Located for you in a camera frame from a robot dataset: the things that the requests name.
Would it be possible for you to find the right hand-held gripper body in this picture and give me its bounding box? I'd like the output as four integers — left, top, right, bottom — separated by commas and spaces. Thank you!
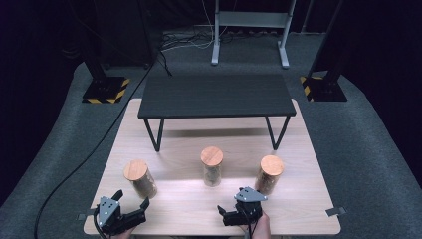
223, 186, 269, 227

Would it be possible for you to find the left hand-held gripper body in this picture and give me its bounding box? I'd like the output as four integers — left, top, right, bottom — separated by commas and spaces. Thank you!
95, 195, 147, 236

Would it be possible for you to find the glass jar with reddish-brown contents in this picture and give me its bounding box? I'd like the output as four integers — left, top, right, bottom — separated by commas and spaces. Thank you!
122, 158, 158, 200

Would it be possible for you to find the glass jar with tan contents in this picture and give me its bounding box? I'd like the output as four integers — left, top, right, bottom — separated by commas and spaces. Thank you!
254, 154, 286, 196

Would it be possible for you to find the glass jar with pale contents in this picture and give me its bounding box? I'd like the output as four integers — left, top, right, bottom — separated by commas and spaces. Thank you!
200, 145, 224, 188

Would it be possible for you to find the black shelf with metal legs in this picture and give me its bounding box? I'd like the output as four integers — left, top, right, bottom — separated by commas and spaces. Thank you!
137, 73, 298, 153

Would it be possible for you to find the person's left hand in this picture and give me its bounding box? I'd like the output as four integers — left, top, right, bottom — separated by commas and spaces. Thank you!
110, 227, 137, 239

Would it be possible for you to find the person's right hand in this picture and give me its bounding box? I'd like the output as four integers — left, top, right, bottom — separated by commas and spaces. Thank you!
241, 211, 272, 239

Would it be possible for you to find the grey tape strip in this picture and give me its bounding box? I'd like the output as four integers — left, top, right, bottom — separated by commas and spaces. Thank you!
77, 208, 98, 222
324, 205, 348, 218

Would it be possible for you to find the black stand with striped base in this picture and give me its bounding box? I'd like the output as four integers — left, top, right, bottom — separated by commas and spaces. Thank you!
300, 0, 348, 103
71, 0, 130, 105

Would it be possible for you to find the grey metal stand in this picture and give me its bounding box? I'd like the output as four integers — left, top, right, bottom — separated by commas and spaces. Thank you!
211, 0, 298, 70

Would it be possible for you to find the right hand-held gripper cable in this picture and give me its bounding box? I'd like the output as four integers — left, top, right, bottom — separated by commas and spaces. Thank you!
243, 207, 261, 239

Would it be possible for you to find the hand-held gripper cable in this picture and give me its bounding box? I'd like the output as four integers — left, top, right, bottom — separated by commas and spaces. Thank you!
93, 205, 110, 239
243, 207, 261, 239

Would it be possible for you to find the left hand-held gripper cable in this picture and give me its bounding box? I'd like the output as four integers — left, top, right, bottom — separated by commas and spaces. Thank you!
93, 205, 110, 239

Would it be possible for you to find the bundle of floor cables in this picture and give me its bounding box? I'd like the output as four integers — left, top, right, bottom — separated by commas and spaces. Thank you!
160, 29, 287, 53

